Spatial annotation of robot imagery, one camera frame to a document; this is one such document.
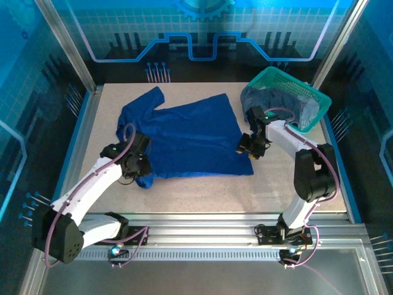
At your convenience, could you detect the royal blue t-shirt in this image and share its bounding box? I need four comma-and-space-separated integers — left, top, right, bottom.
115, 86, 255, 190

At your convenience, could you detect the grey-blue t-shirt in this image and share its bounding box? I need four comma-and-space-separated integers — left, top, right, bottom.
239, 85, 305, 127

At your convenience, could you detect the light grey garment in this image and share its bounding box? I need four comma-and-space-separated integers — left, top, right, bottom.
296, 95, 322, 130

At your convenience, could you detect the blue table edge strip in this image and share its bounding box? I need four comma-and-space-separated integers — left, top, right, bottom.
322, 116, 364, 224
52, 90, 93, 205

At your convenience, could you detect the teal plastic basket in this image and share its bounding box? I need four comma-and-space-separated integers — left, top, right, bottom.
247, 66, 333, 138

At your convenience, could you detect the grey lower panel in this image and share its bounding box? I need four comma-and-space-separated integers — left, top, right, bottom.
39, 261, 369, 295

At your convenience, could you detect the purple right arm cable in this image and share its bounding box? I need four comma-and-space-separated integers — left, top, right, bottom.
263, 106, 341, 270

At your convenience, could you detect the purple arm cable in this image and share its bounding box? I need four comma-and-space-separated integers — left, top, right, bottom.
44, 122, 150, 269
263, 106, 341, 270

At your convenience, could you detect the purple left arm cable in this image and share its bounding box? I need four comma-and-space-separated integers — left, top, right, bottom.
44, 122, 150, 269

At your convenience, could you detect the aluminium table side rail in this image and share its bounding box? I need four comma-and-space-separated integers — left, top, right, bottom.
61, 85, 104, 203

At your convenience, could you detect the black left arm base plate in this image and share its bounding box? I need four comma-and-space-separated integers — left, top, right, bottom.
122, 226, 150, 246

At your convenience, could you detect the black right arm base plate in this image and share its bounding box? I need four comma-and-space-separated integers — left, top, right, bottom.
254, 224, 313, 246

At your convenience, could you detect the lit cable connector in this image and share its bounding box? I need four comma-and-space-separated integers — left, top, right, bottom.
107, 244, 130, 259
279, 247, 303, 261

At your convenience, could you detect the aluminium mounting rail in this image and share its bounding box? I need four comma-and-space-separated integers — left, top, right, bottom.
76, 211, 369, 250

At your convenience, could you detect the slotted grey cable duct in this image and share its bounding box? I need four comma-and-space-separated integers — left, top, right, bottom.
75, 248, 311, 262

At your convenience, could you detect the aluminium frame post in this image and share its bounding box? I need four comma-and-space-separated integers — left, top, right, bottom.
311, 0, 369, 90
33, 0, 104, 93

